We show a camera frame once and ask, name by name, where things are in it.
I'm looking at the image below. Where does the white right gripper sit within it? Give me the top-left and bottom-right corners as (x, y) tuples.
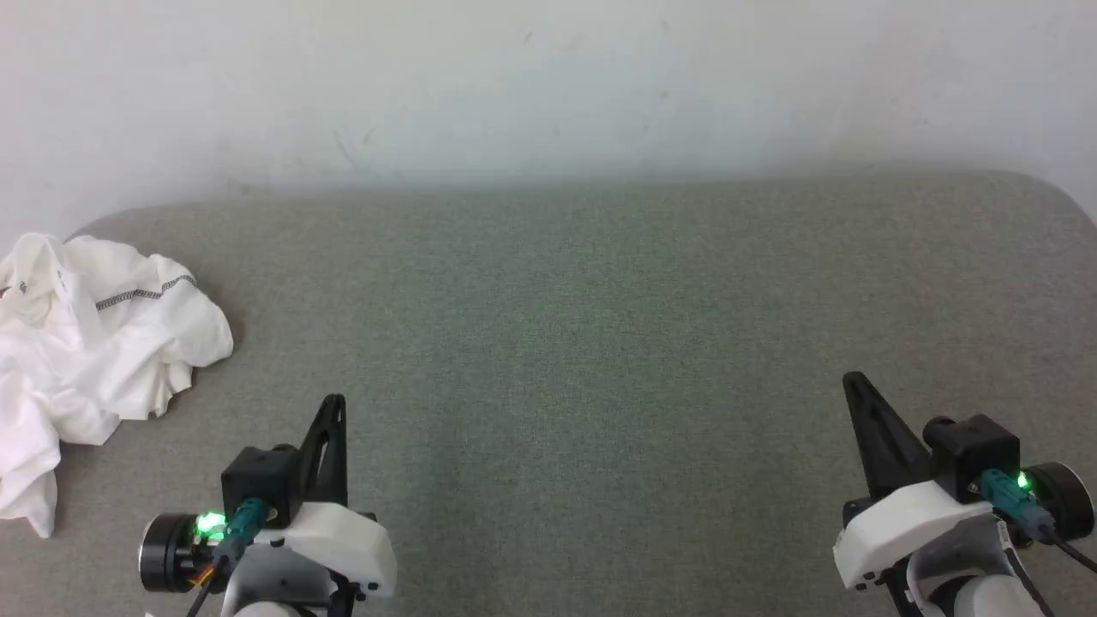
(833, 372), (996, 592)

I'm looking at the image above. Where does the white t-shirt with grey stitching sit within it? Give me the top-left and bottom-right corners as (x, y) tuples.
(0, 233), (234, 539)

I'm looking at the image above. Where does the right cable with teal plug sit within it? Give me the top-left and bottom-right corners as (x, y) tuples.
(980, 469), (1097, 573)

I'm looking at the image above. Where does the cable with teal plug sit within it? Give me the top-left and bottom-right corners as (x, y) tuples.
(184, 499), (269, 617)
(980, 469), (1097, 573)

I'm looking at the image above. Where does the left cable with teal plug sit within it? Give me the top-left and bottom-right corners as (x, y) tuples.
(184, 499), (269, 617)

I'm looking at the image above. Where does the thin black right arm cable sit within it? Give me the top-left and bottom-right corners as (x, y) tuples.
(998, 523), (1057, 617)

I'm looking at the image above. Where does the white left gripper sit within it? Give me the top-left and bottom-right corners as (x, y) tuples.
(249, 395), (398, 601)

